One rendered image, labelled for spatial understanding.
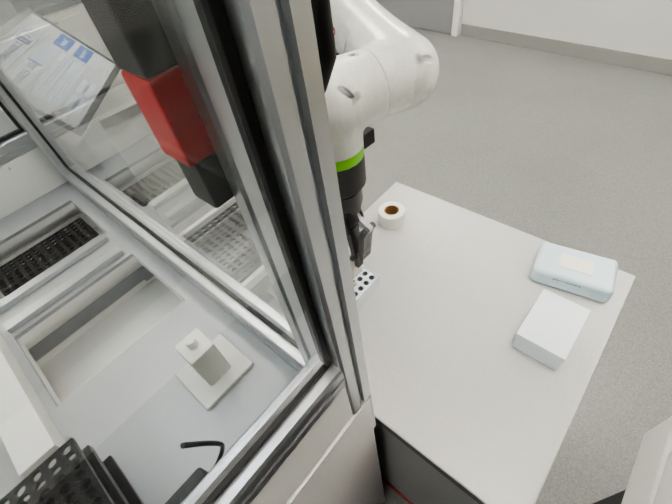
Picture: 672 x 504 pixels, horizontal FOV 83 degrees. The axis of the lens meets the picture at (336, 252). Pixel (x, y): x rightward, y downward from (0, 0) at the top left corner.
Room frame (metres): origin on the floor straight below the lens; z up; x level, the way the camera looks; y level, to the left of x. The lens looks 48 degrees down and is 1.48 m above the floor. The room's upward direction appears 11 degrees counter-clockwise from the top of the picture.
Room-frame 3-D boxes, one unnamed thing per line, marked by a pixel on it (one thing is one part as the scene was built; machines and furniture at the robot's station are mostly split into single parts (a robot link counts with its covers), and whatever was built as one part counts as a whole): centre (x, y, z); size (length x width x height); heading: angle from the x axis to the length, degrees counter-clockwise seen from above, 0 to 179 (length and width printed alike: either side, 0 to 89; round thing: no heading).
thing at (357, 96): (0.51, -0.03, 1.21); 0.13 x 0.11 x 0.14; 113
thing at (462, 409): (0.46, -0.20, 0.38); 0.62 x 0.58 x 0.76; 42
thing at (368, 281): (0.51, -0.01, 0.78); 0.12 x 0.08 x 0.04; 130
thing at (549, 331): (0.32, -0.38, 0.79); 0.13 x 0.09 x 0.05; 131
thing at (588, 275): (0.45, -0.50, 0.78); 0.15 x 0.10 x 0.04; 52
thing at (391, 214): (0.72, -0.16, 0.78); 0.07 x 0.07 x 0.04
